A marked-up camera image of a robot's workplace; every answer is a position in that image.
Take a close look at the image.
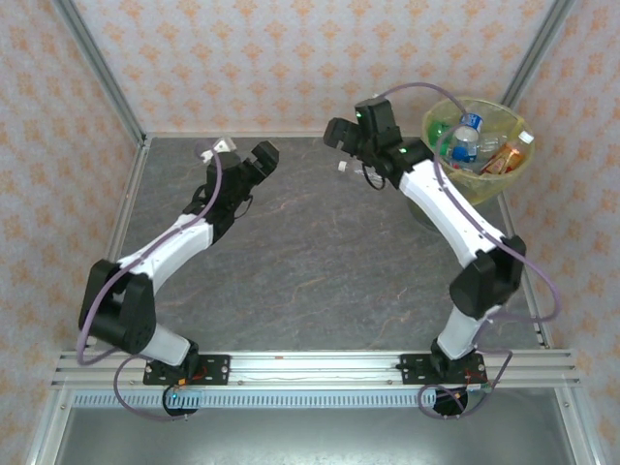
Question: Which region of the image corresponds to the long clear bottle white cap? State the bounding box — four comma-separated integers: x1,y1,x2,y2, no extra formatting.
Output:
337,161,377,180

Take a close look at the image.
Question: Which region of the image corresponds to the green bottle orange cap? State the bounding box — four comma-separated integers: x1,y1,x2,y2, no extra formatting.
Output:
427,119,457,145

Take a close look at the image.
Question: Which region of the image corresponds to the red label bottle orange drink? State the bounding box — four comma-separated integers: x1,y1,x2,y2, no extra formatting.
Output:
479,130,537,175

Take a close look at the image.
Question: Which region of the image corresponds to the bin with yellow bag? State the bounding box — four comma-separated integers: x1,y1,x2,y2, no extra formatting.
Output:
408,96,537,229

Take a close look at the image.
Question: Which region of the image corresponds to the grey metal sheet panel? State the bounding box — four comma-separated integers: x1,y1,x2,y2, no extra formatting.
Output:
52,387,580,465

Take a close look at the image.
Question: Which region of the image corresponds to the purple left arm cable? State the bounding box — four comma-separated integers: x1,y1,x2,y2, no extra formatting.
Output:
76,144,225,421

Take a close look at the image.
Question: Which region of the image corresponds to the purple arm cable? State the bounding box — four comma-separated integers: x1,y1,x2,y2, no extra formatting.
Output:
76,144,225,421
377,82,563,421

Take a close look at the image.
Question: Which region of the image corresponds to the aluminium back rail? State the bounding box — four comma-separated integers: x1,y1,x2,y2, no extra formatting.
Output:
142,129,425,141

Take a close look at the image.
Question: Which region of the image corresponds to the aluminium side rail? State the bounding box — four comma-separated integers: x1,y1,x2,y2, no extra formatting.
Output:
23,137,152,465
496,193,602,465

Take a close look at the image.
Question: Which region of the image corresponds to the aluminium frame post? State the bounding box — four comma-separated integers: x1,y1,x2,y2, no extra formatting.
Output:
50,0,149,146
501,0,580,112

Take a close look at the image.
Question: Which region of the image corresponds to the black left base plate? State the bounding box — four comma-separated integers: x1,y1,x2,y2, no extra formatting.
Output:
143,355,232,388

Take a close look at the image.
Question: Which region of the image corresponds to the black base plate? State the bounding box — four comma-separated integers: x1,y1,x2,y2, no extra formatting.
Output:
399,353,488,388
143,355,232,388

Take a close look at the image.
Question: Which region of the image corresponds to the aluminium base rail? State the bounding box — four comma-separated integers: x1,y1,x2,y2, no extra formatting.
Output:
50,349,581,390

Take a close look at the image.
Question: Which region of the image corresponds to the grey slotted cable duct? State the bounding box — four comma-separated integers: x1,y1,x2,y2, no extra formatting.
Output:
72,389,440,409

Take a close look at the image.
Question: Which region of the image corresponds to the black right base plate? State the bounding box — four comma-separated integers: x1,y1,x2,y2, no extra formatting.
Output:
399,353,488,388

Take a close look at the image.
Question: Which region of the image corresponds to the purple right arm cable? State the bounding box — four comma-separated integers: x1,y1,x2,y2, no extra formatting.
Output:
377,82,563,421

